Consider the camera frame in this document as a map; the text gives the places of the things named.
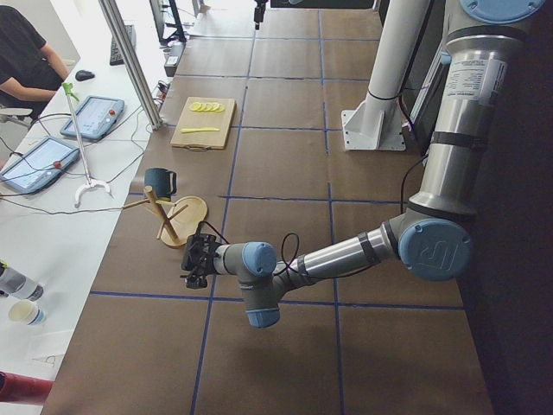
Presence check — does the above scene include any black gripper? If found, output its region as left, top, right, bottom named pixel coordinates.
left=184, top=242, right=220, bottom=289

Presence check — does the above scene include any dark green mug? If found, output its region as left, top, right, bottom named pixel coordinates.
left=143, top=168, right=177, bottom=201

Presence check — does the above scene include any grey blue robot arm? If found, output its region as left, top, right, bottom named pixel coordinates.
left=179, top=3, right=423, bottom=256

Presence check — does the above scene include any wooden cup storage rack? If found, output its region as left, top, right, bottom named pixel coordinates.
left=122, top=185, right=208, bottom=248

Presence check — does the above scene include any white paper cup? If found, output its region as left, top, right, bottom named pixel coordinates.
left=8, top=300, right=46, bottom=326

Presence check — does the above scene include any yellow plastic knife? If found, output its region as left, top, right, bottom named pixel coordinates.
left=180, top=127, right=220, bottom=134

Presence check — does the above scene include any wooden cutting board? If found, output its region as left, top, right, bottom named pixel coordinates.
left=170, top=97, right=236, bottom=150

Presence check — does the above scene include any clear water bottle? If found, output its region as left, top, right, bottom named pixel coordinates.
left=1, top=262, right=44, bottom=301

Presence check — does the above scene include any far blue teach pendant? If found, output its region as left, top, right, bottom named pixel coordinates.
left=71, top=95, right=124, bottom=142

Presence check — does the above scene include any blue teach pendant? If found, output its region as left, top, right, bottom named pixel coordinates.
left=71, top=95, right=124, bottom=142
left=1, top=137, right=79, bottom=195

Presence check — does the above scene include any near blue teach pendant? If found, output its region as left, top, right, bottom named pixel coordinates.
left=1, top=137, right=79, bottom=195

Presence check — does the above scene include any orange black connector block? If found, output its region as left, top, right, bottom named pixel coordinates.
left=156, top=80, right=168, bottom=101

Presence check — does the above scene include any red object at edge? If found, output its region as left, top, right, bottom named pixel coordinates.
left=1, top=372, right=54, bottom=405

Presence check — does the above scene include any silver reacher grabber tool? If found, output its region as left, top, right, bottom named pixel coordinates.
left=61, top=82, right=111, bottom=208

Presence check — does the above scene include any black power box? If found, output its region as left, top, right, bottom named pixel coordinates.
left=164, top=41, right=186, bottom=77

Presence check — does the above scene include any black computer mouse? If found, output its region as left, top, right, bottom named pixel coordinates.
left=74, top=70, right=95, bottom=81

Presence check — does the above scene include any black keyboard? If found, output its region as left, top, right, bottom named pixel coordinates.
left=109, top=24, right=136, bottom=67

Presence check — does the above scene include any person in black shirt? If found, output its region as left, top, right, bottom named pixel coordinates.
left=1, top=5, right=69, bottom=118

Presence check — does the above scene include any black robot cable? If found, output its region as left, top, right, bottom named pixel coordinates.
left=196, top=153, right=431, bottom=286

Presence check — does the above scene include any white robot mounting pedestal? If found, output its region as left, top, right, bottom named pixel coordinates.
left=341, top=0, right=430, bottom=151

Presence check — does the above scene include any aluminium frame post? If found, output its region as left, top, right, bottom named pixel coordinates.
left=99, top=0, right=162, bottom=131

